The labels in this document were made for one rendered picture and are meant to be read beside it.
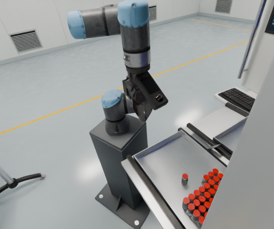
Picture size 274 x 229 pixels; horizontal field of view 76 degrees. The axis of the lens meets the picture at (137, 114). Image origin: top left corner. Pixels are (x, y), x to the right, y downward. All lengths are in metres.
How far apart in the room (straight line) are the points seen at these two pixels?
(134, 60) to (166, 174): 0.45
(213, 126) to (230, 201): 0.74
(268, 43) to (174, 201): 1.01
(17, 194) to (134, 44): 1.85
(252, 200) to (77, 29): 0.53
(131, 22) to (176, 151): 0.55
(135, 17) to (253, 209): 0.40
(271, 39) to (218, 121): 0.57
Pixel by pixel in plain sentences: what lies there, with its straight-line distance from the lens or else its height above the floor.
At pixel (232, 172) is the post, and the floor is 1.36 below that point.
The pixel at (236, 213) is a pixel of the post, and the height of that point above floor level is 1.31.
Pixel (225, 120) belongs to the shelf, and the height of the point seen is 0.88.
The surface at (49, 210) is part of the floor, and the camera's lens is 1.85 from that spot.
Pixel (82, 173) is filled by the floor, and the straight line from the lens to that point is 1.90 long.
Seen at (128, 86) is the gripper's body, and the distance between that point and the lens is 0.55.
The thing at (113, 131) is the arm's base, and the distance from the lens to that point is 0.99.
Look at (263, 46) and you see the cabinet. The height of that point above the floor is 1.10.
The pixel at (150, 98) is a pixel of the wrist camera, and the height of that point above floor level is 1.23.
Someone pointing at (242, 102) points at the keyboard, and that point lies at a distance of 1.24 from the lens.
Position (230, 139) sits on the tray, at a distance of 0.90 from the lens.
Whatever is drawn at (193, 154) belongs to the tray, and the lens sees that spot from 0.80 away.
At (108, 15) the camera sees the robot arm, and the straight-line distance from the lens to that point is 0.56.
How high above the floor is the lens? 1.51
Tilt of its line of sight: 40 degrees down
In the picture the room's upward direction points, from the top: 6 degrees counter-clockwise
